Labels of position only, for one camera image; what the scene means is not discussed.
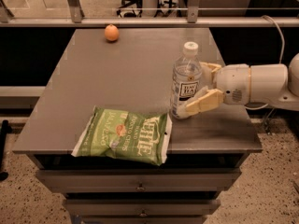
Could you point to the orange fruit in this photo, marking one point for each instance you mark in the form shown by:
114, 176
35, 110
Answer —
111, 33

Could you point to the black stand at left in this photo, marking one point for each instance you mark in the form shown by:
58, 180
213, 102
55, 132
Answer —
4, 130

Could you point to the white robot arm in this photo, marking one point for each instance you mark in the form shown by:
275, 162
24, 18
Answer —
276, 85

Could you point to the grey drawer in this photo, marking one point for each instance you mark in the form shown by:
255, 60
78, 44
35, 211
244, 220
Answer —
141, 208
83, 181

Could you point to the upper grey drawer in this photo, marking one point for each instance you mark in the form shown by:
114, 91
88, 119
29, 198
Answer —
83, 181

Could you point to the green jalapeno chip bag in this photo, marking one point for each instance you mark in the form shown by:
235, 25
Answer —
124, 135

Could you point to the clear plastic water bottle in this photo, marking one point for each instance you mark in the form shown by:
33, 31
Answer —
187, 75

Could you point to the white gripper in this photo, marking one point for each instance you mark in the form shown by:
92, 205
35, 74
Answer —
233, 83

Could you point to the grey drawer cabinet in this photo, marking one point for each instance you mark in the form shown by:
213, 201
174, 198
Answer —
132, 74

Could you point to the lower grey drawer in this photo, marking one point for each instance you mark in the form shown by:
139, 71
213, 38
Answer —
141, 208

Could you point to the black office chair base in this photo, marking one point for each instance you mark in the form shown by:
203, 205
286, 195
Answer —
130, 8

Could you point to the metal railing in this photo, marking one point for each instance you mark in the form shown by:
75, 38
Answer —
149, 13

